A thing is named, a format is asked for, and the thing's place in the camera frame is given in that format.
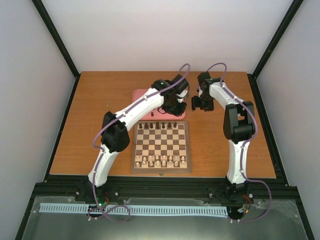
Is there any black aluminium frame rail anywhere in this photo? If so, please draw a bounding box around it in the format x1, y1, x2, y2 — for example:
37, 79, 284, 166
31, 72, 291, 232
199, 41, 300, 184
29, 174, 300, 208

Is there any light blue cable duct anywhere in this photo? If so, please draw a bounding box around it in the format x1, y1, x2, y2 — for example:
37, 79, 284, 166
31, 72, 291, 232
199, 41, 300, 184
38, 203, 228, 218

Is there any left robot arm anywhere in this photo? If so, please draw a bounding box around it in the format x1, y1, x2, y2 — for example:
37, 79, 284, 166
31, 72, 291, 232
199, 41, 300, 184
86, 74, 189, 202

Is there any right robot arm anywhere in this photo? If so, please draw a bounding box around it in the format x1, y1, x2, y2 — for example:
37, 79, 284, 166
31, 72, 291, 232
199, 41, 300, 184
191, 71, 257, 203

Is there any pink plastic tray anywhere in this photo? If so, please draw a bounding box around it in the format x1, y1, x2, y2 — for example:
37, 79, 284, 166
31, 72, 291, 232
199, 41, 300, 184
132, 89, 186, 121

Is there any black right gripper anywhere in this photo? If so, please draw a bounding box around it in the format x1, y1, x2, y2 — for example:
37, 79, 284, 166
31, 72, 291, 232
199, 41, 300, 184
191, 94, 214, 112

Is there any light king chess piece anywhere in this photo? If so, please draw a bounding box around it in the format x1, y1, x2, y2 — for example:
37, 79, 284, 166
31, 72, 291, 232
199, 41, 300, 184
161, 155, 167, 167

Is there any wooden chessboard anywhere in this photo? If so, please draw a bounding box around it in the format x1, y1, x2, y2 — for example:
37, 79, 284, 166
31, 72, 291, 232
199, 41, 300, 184
131, 120, 192, 174

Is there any light queen chess piece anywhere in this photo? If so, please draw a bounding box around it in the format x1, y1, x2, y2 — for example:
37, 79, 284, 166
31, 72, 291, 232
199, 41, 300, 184
155, 160, 161, 167

